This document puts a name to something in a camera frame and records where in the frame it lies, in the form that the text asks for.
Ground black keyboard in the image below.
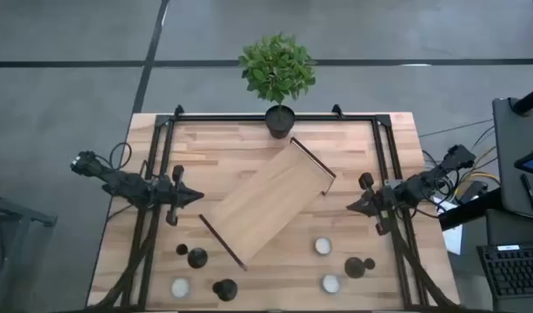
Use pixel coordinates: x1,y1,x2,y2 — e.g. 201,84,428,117
476,243,533,302

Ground yellow cable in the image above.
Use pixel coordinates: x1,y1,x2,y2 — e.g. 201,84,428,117
452,145,503,199

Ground black pole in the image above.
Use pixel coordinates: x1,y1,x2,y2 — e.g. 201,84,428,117
510,83,533,117

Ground white paper sheet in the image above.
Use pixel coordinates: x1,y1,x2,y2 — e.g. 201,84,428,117
431,195,464,256

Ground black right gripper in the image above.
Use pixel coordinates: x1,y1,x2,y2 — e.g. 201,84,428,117
346,171,402,236

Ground tall black candlestick holder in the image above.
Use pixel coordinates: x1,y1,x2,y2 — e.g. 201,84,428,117
175,243,210,270
343,256,376,280

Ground black pen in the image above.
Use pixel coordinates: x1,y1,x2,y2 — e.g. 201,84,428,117
520,172,533,216

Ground grey side table top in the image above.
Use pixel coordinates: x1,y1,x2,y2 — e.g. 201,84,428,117
490,96,533,222

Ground short black candlestick holder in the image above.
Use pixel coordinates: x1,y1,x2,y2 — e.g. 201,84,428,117
211,277,239,303

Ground black cable bundle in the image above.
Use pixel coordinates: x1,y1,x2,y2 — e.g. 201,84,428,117
390,225,456,310
90,207,161,310

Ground wooden shelf riser black legs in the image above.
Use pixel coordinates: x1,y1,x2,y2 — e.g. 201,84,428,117
198,137,337,273

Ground dark grey desk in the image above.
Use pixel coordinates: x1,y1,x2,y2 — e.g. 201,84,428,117
485,208,533,313

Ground grey metal stand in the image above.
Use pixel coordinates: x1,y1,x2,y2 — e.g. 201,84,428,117
0,173,58,313

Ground black aluminium table frame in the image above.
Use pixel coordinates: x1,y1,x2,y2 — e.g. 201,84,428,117
85,103,463,313

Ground black power adapter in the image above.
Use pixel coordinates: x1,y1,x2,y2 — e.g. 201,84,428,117
458,180,490,205

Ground round patterned votive candle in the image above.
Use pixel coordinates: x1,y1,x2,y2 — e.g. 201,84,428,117
170,277,191,299
314,236,333,256
321,273,342,295

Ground green potted plant black pot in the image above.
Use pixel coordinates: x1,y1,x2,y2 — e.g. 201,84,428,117
237,32,318,140

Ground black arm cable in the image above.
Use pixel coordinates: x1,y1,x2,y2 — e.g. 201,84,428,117
94,142,133,171

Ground black desk bar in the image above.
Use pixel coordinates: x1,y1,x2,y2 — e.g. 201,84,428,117
437,187,504,232

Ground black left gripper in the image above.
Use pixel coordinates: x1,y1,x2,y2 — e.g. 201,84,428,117
155,163,205,227

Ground thin grey floor cable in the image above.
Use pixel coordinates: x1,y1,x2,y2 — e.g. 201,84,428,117
417,119,496,138

